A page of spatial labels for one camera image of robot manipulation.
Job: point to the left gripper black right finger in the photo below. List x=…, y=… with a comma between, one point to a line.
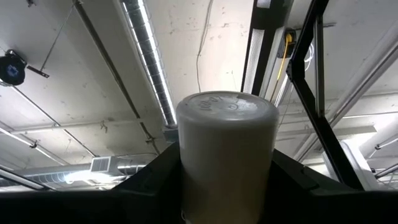
x=326, y=205

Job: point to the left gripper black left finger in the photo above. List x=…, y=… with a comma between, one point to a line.
x=77, y=205

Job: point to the white plastic pill bottle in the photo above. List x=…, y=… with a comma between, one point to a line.
x=227, y=155

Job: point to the white ceiling unit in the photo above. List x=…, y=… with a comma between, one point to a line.
x=360, y=168

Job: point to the silver corrugated ceiling pipe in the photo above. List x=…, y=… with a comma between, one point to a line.
x=149, y=59

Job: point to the silver duct with vent grille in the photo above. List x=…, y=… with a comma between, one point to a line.
x=105, y=165

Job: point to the black diagonal frame brace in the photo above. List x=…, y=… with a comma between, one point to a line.
x=326, y=133

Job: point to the black overhead frame rail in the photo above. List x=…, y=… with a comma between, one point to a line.
x=273, y=12

